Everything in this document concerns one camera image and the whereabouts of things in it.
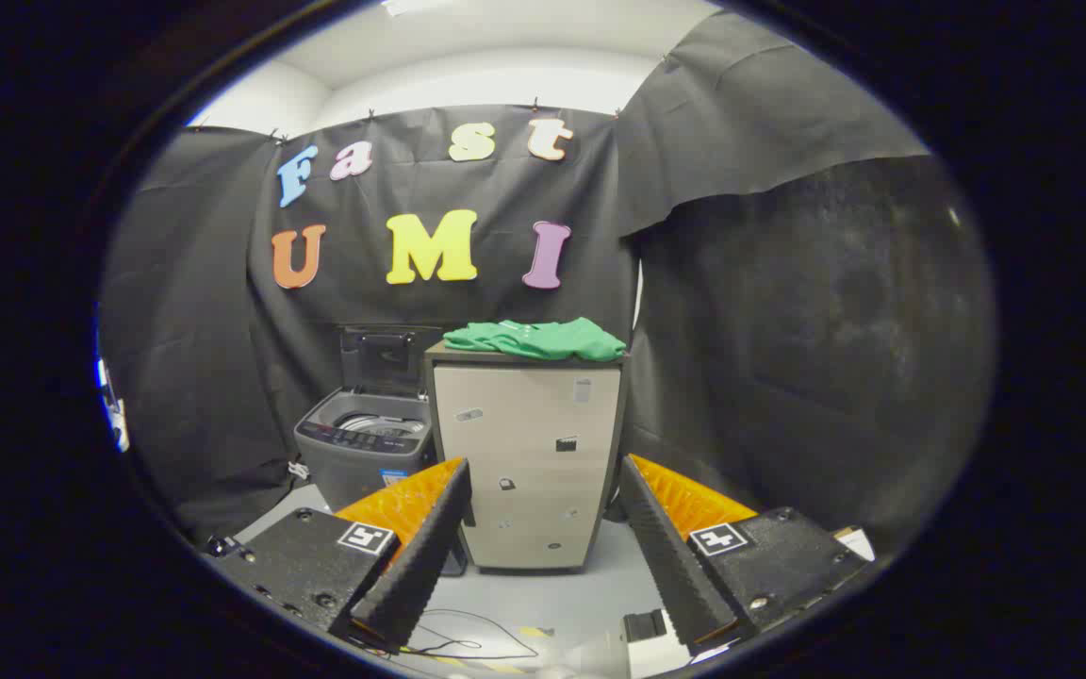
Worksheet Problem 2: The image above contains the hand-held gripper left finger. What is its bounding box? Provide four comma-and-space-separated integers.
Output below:
208, 458, 473, 654

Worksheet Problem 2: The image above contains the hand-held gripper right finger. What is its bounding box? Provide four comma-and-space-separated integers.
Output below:
618, 455, 876, 656

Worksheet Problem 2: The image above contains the grey washing machine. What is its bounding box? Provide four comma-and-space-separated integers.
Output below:
294, 389, 469, 578

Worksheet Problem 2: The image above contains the green polo shirt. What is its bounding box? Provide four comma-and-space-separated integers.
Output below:
443, 318, 628, 363

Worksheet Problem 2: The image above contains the white box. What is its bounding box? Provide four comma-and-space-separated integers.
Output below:
623, 609, 695, 676

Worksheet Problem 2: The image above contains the beige cabinet with grey top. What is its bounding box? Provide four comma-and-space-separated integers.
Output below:
423, 341, 631, 574

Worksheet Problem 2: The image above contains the black backdrop cloth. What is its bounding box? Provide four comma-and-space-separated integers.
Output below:
98, 9, 998, 557

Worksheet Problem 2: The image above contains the thin black cable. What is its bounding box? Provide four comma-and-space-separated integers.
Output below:
402, 608, 541, 661

